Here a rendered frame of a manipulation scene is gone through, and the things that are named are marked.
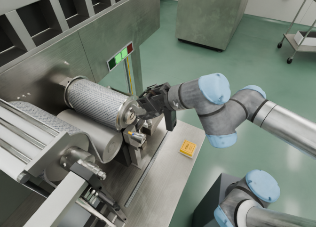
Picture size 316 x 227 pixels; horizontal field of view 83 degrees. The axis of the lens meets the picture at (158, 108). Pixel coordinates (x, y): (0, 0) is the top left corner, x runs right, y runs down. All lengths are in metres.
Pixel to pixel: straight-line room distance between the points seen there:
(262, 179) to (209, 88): 0.47
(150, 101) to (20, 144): 0.33
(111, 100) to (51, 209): 0.40
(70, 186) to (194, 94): 0.33
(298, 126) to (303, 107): 2.52
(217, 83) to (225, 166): 1.68
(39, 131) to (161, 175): 0.62
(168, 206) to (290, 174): 1.64
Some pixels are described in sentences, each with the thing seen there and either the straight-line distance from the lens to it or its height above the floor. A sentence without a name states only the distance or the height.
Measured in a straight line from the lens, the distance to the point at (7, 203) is 1.04.
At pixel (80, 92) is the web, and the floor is 1.31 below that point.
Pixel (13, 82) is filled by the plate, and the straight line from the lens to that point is 0.76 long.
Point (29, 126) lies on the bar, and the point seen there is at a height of 1.44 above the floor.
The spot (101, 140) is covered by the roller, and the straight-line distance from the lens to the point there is 0.67.
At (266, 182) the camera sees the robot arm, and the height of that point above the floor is 1.13.
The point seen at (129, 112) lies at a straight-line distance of 0.66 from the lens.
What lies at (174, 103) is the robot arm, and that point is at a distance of 0.49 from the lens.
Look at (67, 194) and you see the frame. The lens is 0.40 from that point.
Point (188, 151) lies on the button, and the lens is 0.98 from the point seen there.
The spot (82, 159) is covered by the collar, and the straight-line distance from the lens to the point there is 0.50.
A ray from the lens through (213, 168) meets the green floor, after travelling 2.01.
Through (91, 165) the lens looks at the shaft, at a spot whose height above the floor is 1.35.
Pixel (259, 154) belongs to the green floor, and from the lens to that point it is 2.27.
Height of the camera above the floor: 1.79
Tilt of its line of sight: 50 degrees down
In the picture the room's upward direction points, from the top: straight up
